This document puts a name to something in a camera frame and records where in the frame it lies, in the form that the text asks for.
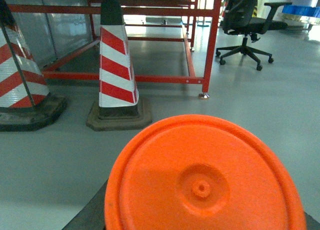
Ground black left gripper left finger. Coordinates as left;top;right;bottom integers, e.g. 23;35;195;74
62;180;108;230

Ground red metal table frame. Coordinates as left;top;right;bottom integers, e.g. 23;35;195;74
8;0;222;99

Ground orange cylindrical capacitor 4680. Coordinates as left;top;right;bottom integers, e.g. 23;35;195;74
104;114;307;230

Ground black office chair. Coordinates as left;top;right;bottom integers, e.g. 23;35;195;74
215;0;292;71

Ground stainless steel rack frame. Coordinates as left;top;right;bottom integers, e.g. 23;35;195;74
279;5;320;32

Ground red white cone left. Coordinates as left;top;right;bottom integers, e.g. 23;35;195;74
0;0;67;132

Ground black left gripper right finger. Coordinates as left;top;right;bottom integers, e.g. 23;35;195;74
304;212;320;230

